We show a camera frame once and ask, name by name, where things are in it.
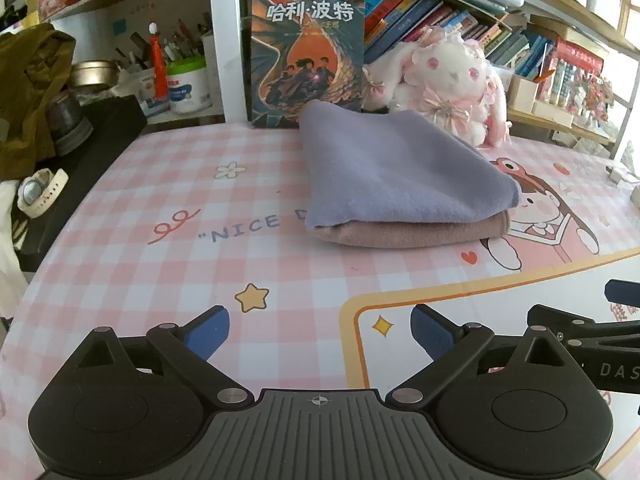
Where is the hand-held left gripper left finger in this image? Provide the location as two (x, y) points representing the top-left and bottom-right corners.
(50, 305), (252, 409)

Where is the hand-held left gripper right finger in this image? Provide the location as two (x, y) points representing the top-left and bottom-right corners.
(392, 304), (597, 407)

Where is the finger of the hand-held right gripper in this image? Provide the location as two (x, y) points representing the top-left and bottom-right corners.
(603, 279), (640, 307)
(527, 303), (640, 341)

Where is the lavender cloth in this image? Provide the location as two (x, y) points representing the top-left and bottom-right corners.
(298, 99), (521, 234)

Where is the pink checkered table mat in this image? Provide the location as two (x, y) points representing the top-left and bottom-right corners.
(0, 121), (640, 480)

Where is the mauve folded cloth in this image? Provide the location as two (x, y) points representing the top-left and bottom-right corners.
(312, 209), (511, 250)

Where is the white charger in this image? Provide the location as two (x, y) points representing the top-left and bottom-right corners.
(606, 162), (640, 185)

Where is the white cloth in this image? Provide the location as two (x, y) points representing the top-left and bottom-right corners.
(0, 179), (32, 322)

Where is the white wrist watch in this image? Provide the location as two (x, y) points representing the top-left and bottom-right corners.
(17, 167), (70, 219)

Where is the beige cardboard box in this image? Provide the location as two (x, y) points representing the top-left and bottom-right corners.
(507, 73), (539, 114)

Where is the black box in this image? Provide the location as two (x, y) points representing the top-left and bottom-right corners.
(10, 93), (149, 272)

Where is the red printed box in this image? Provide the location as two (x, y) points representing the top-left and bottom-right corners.
(537, 41), (607, 111)

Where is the white tub with green lid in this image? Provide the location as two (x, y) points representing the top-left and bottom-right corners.
(164, 55), (213, 115)

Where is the white pink plush bunny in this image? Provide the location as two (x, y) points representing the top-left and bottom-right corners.
(362, 27), (514, 149)

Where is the dark round jar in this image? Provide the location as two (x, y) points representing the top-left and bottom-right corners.
(46, 90), (95, 157)

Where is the red tassel ornament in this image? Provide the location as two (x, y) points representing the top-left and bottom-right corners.
(148, 22), (169, 102)

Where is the metal bowl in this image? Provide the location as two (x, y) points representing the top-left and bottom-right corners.
(68, 59), (119, 89)

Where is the illustrated cover book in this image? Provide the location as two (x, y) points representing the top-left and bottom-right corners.
(248, 0), (366, 129)

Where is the olive brown jacket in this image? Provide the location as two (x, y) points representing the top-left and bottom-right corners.
(0, 22), (77, 182)

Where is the row of books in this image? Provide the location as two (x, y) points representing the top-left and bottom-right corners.
(363, 0), (557, 77)

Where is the white shelf post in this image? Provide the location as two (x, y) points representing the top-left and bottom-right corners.
(207, 0), (252, 124)

